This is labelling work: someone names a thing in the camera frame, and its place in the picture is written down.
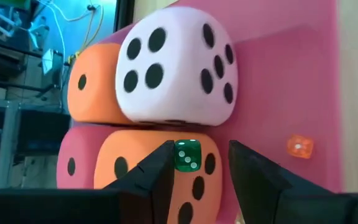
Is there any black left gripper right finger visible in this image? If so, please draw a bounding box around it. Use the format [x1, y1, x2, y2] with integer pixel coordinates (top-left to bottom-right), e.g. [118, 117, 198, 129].
[227, 139, 358, 224]

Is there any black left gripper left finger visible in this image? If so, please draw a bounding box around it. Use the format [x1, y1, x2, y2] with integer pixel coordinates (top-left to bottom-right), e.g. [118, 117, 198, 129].
[0, 139, 175, 224]

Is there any large orange foam die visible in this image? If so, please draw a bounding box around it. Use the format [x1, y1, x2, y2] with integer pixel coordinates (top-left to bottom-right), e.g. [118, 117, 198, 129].
[93, 129, 224, 224]
[67, 42, 134, 126]

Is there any large red foam die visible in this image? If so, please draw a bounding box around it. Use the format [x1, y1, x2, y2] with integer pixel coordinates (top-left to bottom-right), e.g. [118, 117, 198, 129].
[56, 124, 118, 190]

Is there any small orange translucent die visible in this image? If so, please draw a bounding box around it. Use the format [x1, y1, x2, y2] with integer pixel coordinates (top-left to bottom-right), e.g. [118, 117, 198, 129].
[287, 134, 315, 160]

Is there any small green translucent die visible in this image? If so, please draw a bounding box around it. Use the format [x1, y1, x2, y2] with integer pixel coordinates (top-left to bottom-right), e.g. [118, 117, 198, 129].
[174, 139, 203, 173]

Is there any metal shelf rack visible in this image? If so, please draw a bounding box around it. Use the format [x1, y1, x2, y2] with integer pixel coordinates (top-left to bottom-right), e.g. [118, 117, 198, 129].
[0, 0, 71, 191]

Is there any yellow hanging cable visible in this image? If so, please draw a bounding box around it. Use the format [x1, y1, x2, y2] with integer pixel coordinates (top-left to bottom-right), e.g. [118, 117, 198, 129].
[67, 2, 105, 65]

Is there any pink plastic box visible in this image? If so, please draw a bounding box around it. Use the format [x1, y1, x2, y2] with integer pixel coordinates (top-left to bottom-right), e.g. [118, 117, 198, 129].
[98, 0, 344, 224]

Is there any large pale pink foam die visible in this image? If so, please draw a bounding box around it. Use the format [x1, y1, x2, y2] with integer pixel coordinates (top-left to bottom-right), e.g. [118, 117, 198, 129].
[115, 6, 239, 127]

